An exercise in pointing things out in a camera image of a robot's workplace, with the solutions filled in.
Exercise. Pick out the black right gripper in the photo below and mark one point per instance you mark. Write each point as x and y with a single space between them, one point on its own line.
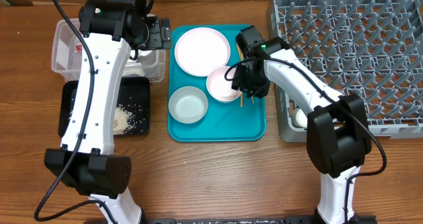
246 83

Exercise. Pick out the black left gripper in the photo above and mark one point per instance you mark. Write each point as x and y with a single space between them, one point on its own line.
161 39

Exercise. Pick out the pink bowl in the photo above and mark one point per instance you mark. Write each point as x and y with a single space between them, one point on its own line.
219 88

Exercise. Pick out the white napkin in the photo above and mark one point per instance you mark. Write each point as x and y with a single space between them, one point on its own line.
137 62

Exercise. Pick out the small white cup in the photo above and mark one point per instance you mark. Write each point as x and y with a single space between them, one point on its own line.
300 119

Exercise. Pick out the grey bowl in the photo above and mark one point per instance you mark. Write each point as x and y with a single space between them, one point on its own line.
188 105

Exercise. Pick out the red snack wrapper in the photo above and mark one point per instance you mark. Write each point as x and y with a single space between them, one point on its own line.
78 48

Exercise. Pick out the rice pile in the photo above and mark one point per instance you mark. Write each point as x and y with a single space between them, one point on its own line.
131 117

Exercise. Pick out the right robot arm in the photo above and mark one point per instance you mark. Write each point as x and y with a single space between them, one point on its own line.
337 139

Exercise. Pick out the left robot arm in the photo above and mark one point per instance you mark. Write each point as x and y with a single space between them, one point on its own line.
111 32

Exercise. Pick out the grey dishwasher rack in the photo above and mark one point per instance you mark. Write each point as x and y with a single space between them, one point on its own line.
372 48

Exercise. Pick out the wooden chopstick right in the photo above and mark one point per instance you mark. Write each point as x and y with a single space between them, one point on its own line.
241 59

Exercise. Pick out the pink plate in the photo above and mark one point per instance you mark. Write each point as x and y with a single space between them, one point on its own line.
201 50

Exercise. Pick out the teal serving tray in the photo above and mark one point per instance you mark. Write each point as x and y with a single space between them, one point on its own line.
222 122

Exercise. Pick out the black tray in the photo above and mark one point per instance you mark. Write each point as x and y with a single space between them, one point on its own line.
139 87

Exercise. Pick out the clear plastic bin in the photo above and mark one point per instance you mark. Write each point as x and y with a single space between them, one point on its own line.
66 60

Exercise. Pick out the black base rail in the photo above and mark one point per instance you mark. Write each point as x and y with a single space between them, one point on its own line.
296 219

